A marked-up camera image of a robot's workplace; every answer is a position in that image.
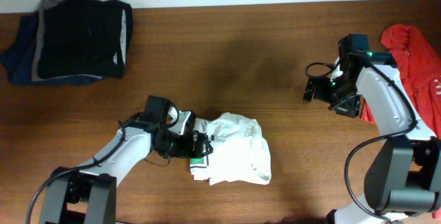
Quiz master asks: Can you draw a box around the black folded garment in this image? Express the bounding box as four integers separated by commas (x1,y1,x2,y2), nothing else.
38,0,134,79

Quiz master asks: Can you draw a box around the red hooded garment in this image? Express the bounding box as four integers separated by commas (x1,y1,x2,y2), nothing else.
356,24,440,141

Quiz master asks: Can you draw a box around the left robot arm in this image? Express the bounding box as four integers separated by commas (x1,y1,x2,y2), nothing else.
26,96,214,223

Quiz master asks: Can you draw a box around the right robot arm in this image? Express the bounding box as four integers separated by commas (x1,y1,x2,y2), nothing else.
303,34,440,224

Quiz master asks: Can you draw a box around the white t-shirt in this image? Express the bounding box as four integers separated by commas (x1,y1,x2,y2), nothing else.
189,112,271,185

